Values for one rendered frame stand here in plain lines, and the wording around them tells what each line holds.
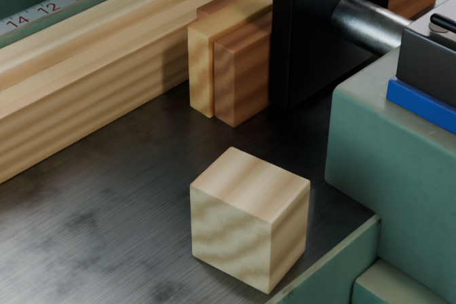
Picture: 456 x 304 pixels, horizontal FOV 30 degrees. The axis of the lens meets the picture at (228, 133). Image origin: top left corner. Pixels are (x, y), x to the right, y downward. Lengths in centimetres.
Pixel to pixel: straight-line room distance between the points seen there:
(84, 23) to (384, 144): 18
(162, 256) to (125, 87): 12
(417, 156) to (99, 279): 16
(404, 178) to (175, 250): 11
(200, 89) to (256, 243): 13
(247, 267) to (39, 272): 10
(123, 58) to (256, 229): 15
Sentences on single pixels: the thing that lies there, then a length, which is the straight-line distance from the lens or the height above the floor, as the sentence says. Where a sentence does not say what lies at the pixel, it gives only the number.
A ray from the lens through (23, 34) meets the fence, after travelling 48.
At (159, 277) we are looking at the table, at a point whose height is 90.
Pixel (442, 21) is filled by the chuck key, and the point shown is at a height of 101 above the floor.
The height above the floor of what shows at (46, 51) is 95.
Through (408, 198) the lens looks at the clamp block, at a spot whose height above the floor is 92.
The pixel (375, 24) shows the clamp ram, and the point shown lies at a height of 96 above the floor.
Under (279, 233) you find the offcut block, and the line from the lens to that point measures 37.
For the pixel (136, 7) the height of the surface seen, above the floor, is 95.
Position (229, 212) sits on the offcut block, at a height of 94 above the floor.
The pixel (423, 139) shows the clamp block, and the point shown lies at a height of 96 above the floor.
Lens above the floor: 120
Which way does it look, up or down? 39 degrees down
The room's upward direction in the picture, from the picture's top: straight up
